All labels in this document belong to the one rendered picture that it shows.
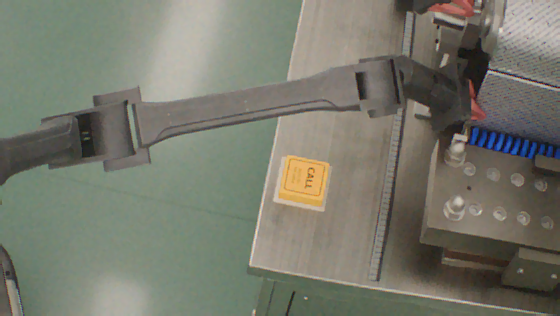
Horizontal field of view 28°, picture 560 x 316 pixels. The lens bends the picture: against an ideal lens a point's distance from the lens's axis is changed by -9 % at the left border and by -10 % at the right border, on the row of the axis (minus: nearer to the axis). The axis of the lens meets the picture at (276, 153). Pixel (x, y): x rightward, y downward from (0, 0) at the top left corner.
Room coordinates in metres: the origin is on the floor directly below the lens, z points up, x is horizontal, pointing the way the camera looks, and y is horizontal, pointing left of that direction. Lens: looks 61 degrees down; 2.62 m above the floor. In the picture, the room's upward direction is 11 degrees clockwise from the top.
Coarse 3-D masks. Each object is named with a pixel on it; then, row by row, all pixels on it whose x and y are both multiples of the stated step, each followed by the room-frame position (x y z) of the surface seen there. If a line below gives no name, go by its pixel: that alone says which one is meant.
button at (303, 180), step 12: (288, 156) 0.96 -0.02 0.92; (288, 168) 0.94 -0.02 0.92; (300, 168) 0.94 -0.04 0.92; (312, 168) 0.95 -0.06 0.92; (324, 168) 0.95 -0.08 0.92; (288, 180) 0.92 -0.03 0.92; (300, 180) 0.92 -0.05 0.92; (312, 180) 0.93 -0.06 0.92; (324, 180) 0.93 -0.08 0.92; (288, 192) 0.90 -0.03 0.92; (300, 192) 0.90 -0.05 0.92; (312, 192) 0.90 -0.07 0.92; (312, 204) 0.89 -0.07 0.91
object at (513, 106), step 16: (496, 80) 1.02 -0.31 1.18; (512, 80) 1.02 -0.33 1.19; (480, 96) 1.02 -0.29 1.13; (496, 96) 1.02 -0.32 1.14; (512, 96) 1.02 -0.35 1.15; (528, 96) 1.02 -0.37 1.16; (544, 96) 1.02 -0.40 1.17; (496, 112) 1.02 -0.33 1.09; (512, 112) 1.02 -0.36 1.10; (528, 112) 1.02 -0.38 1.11; (544, 112) 1.02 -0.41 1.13; (464, 128) 1.02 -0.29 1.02; (480, 128) 1.02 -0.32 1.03; (496, 128) 1.02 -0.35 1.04; (512, 128) 1.02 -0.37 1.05; (528, 128) 1.02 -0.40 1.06; (544, 128) 1.02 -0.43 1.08
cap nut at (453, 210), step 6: (456, 198) 0.86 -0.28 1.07; (462, 198) 0.86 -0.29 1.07; (444, 204) 0.87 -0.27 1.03; (450, 204) 0.86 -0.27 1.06; (456, 204) 0.85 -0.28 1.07; (462, 204) 0.86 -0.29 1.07; (444, 210) 0.86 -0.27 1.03; (450, 210) 0.85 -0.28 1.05; (456, 210) 0.85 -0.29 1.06; (462, 210) 0.85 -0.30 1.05; (450, 216) 0.85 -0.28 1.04; (456, 216) 0.85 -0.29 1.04; (462, 216) 0.86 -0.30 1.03
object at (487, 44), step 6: (498, 0) 1.08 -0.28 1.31; (498, 6) 1.07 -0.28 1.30; (498, 12) 1.06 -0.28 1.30; (498, 18) 1.05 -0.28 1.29; (492, 24) 1.05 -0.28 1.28; (498, 24) 1.05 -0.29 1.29; (492, 30) 1.04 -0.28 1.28; (492, 36) 1.03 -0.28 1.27; (486, 42) 1.04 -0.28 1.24; (492, 42) 1.03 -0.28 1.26; (486, 48) 1.03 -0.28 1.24
